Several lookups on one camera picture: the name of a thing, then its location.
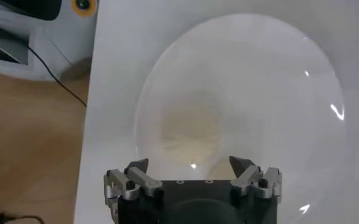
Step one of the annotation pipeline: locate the round white plate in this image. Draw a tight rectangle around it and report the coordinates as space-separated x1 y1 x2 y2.
133 12 347 224

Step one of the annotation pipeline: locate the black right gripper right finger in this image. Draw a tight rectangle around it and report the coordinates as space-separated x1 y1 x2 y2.
229 155 283 200

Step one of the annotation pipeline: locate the black cable with plug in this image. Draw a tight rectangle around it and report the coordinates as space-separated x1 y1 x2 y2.
0 212 46 224

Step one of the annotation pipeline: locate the white and black robot base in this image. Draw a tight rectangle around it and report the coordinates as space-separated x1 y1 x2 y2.
0 0 99 82

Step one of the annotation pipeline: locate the thin black floor cable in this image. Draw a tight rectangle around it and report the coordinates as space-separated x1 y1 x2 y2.
28 45 88 108

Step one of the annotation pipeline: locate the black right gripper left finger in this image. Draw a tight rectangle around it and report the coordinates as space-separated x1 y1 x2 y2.
103 158 164 207

